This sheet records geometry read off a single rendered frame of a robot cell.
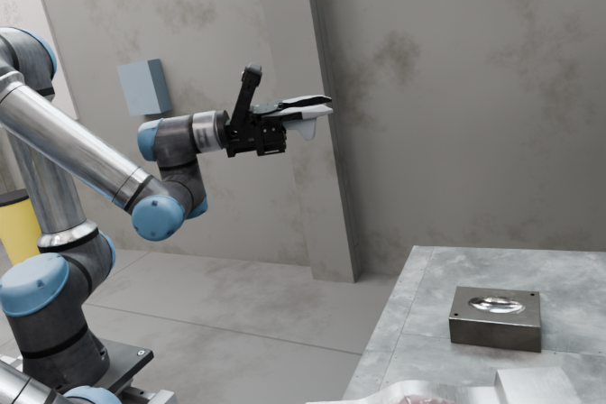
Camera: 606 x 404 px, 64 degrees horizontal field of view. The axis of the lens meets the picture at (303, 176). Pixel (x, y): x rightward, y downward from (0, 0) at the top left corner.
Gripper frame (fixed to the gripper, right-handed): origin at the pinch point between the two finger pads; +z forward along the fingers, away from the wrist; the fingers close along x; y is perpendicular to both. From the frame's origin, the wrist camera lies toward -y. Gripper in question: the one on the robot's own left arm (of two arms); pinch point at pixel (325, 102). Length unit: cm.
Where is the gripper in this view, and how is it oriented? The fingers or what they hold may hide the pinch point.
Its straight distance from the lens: 89.4
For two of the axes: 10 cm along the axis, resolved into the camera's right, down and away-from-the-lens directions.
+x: -0.1, 4.2, -9.1
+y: 1.7, 9.0, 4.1
